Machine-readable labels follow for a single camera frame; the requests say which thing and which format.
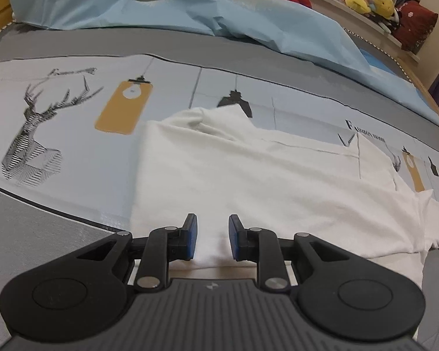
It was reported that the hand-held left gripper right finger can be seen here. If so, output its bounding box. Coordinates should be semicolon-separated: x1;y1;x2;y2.
228;214;352;294

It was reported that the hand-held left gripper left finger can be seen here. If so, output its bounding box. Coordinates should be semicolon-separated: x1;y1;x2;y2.
75;213;198;294

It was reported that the white t-shirt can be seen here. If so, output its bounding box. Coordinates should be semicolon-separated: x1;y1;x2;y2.
131;105;439;289

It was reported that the grey deer print bed sheet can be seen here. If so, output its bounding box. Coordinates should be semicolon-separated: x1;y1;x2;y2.
0;27;439;351

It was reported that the light blue duvet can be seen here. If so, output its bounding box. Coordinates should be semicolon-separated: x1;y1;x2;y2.
9;0;439;125

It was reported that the white window sill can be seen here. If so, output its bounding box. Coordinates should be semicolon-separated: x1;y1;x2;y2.
307;0;422;63

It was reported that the round yellow plush toy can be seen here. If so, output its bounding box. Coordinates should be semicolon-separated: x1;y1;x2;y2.
369;0;396;20

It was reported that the dark red cushion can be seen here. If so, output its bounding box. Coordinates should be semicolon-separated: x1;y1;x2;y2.
392;1;439;52

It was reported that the wooden bed side rail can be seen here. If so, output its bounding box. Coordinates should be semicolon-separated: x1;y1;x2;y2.
346;27;439;165

